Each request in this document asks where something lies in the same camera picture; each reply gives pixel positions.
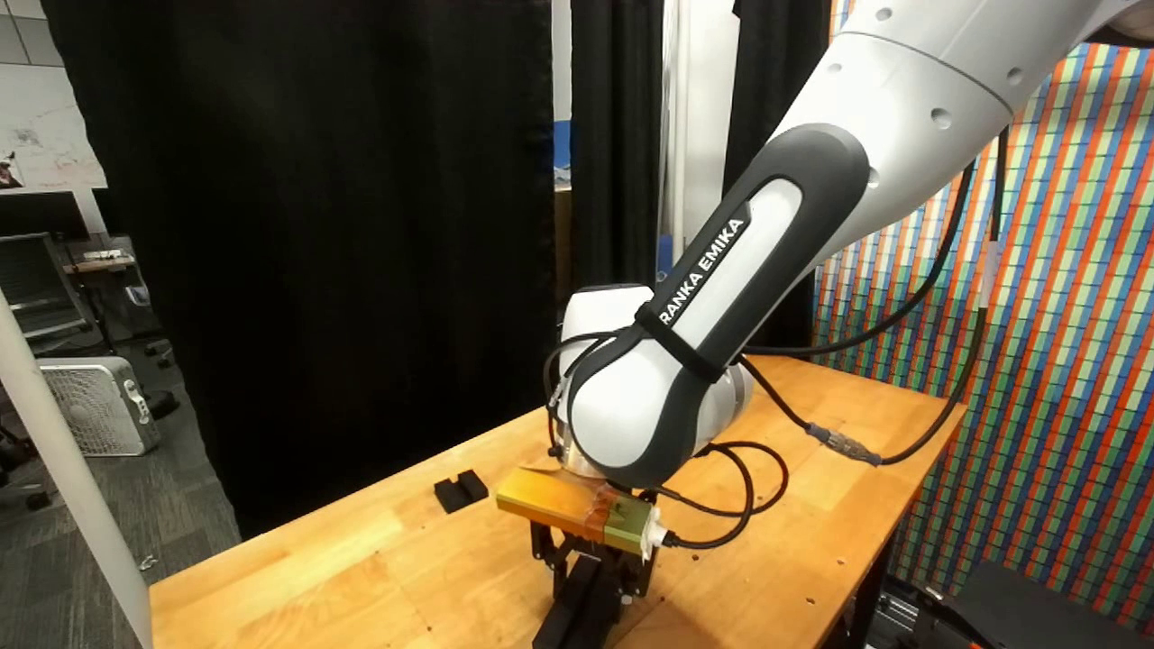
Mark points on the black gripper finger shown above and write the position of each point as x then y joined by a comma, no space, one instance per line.
636,576
548,562

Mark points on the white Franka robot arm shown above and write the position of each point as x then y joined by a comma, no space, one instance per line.
912,84

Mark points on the small black notched block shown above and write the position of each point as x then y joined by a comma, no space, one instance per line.
458,491

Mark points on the black box with white label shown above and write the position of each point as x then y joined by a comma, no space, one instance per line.
901,619

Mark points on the wide black curtain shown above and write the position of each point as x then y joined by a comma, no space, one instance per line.
336,238

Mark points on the blue poster strip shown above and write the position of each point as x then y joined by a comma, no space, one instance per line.
559,148

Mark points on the black case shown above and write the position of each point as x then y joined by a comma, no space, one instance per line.
1047,613

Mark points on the narrow black curtain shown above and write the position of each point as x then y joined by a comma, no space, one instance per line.
614,145

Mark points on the grey computer case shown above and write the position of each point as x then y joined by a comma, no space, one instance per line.
102,408

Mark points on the multicolour woven backdrop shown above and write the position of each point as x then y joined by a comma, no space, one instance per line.
1058,361

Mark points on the white board panel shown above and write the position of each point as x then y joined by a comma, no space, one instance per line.
49,131

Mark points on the orange-green wrist camera bar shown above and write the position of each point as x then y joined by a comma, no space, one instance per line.
577,505

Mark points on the white door frame post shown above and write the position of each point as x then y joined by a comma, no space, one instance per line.
698,96

